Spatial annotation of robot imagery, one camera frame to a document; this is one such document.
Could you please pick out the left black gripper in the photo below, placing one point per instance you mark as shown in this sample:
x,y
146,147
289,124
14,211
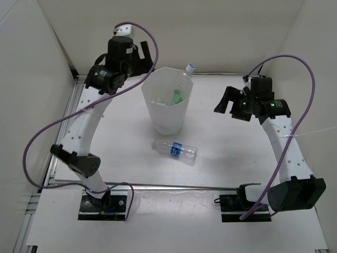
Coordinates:
x,y
143,65

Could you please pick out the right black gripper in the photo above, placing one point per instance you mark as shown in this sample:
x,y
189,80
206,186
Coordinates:
x,y
230,95

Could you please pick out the clear plastic bottle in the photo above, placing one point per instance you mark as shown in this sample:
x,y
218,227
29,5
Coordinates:
x,y
180,83

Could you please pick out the crushed green plastic bottle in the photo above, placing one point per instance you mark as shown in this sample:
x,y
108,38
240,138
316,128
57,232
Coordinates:
x,y
177,98

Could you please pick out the clear bottle blue label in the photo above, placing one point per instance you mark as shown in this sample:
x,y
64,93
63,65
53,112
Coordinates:
x,y
175,150

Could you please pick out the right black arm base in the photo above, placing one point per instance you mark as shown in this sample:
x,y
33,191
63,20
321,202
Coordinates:
x,y
234,205

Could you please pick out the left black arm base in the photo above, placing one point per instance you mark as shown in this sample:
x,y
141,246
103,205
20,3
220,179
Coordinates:
x,y
110,208

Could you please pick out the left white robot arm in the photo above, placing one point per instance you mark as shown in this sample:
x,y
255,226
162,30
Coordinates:
x,y
105,77

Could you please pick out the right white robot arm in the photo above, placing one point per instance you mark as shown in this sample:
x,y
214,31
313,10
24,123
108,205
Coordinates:
x,y
298,188

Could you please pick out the white octagonal plastic bin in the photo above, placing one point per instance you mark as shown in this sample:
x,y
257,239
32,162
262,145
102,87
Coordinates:
x,y
166,120

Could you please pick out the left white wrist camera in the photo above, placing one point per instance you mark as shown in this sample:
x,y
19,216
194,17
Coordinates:
x,y
126,30

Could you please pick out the aluminium frame rail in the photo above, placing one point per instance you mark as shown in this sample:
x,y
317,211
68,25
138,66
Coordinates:
x,y
59,184

